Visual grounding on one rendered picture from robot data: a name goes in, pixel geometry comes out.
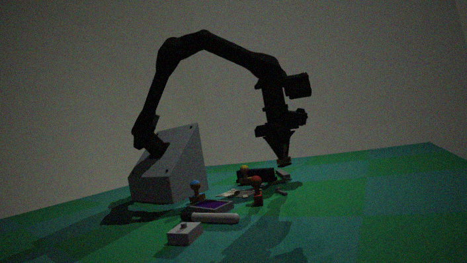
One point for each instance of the beige inspection card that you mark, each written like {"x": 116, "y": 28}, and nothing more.
{"x": 237, "y": 193}

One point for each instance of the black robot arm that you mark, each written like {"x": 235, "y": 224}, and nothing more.
{"x": 271, "y": 79}

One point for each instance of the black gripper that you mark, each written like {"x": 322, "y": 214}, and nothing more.
{"x": 276, "y": 134}

